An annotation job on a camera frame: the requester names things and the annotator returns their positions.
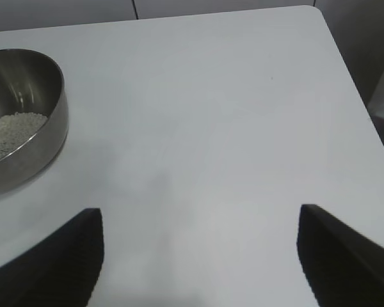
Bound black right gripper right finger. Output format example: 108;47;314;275
295;203;384;307

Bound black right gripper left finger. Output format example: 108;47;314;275
0;207;105;307

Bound stainless steel mixing bowl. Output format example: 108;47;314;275
0;48;69;198

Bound white rice grains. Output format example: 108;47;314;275
0;111;49;164

